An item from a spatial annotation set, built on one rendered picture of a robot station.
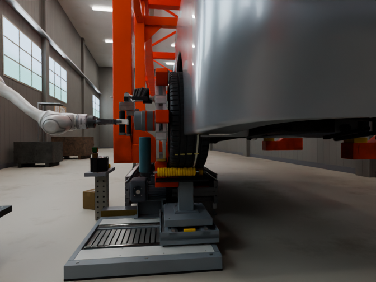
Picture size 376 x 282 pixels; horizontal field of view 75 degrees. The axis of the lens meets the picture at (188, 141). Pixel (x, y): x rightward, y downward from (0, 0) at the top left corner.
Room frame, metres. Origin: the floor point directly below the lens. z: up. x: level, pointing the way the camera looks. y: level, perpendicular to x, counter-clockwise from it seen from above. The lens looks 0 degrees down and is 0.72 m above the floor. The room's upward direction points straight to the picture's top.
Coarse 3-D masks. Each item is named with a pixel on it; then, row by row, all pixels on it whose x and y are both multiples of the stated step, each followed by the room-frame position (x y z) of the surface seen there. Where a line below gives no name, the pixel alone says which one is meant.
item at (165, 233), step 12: (168, 228) 1.52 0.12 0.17; (180, 228) 1.58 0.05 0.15; (192, 228) 1.49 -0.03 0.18; (204, 228) 1.49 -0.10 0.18; (216, 228) 1.54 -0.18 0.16; (168, 240) 1.45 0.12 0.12; (180, 240) 1.46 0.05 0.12; (192, 240) 1.47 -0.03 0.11; (204, 240) 1.48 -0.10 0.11; (216, 240) 1.49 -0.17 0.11
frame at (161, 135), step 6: (156, 90) 1.48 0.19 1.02; (162, 90) 1.54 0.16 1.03; (156, 96) 1.44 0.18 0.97; (162, 96) 1.44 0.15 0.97; (156, 102) 1.43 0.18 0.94; (162, 102) 1.43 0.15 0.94; (156, 108) 1.43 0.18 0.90; (156, 126) 1.43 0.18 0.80; (156, 132) 1.43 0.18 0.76; (162, 132) 1.43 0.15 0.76; (156, 138) 1.44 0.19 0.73; (162, 138) 1.44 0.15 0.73; (156, 144) 1.47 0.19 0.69; (162, 144) 1.86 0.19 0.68; (156, 150) 1.51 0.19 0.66; (162, 150) 1.82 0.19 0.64; (156, 156) 1.55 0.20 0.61; (162, 156) 1.57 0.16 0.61
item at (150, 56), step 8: (144, 0) 4.00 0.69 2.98; (152, 0) 4.58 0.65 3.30; (160, 0) 4.60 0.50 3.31; (168, 0) 4.62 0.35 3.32; (176, 0) 4.64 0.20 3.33; (152, 8) 4.73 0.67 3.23; (160, 8) 4.73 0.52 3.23; (168, 8) 4.73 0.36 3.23; (176, 8) 4.73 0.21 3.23; (176, 16) 7.69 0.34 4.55; (160, 40) 7.63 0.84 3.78; (152, 56) 7.36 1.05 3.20; (160, 56) 7.58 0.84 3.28; (168, 56) 7.61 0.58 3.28; (152, 64) 7.44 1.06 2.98; (160, 64) 13.59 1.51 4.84; (152, 72) 8.31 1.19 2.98; (152, 80) 9.41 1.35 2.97; (152, 88) 10.98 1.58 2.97
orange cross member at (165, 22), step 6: (150, 18) 4.04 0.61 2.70; (156, 18) 4.06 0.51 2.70; (162, 18) 4.07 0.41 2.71; (168, 18) 4.08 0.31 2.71; (174, 18) 4.09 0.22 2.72; (150, 24) 4.05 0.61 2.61; (156, 24) 4.06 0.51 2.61; (162, 24) 4.07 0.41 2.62; (168, 24) 4.08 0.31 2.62; (174, 24) 4.09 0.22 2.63; (150, 30) 4.10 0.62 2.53; (156, 30) 4.11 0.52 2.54; (150, 36) 4.10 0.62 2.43
